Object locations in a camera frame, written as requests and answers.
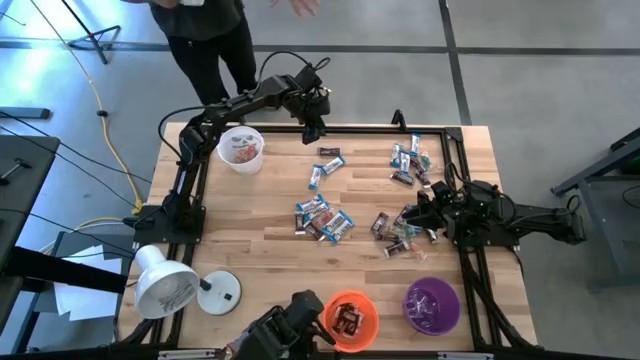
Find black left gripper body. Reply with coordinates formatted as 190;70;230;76
287;67;332;124

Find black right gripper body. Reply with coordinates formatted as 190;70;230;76
425;198;465;236

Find white skull bucket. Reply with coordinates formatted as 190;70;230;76
216;125;266;176

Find purple plastic bucket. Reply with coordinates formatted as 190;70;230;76
402;276;462;337

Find person's hand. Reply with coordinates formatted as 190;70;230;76
272;0;321;19

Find orange pumpkin bucket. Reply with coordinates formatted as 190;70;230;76
320;289;380;354

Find person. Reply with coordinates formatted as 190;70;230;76
119;0;261;107

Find grey metal table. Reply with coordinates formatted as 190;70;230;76
549;127;640;294

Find white desk lamp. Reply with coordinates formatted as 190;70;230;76
133;243;243;321

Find black tripod stand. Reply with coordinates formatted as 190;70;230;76
59;0;123;65

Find dark grey board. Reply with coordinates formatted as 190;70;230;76
49;230;136;261

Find white paper sheets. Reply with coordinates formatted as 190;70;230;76
52;244;124;322

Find black table beam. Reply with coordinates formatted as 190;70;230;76
0;246;129;296

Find black side table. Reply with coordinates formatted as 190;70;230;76
0;134;62;281

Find silver metal bracket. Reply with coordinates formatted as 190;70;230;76
157;349;221;360
437;351;494;360

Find yellow power cable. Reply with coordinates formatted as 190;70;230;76
28;0;146;236

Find black handle tool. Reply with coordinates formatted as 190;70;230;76
0;157;32;187

